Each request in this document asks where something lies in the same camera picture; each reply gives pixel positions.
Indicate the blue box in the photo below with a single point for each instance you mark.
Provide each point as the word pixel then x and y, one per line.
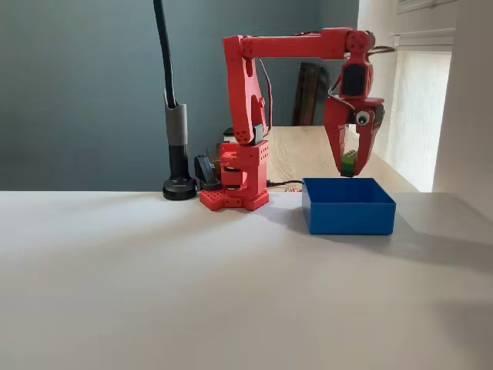
pixel 350 219

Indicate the dark wooden board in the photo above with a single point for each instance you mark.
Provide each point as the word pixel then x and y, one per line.
pixel 308 96

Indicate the black round base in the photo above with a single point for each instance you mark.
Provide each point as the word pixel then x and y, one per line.
pixel 176 119

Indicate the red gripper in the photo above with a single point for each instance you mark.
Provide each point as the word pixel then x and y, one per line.
pixel 347 109

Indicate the black table clamp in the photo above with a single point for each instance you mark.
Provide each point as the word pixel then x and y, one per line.
pixel 204 169

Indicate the green lego brick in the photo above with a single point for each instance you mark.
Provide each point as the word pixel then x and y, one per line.
pixel 348 162

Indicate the red robot arm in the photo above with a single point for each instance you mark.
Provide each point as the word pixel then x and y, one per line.
pixel 285 46

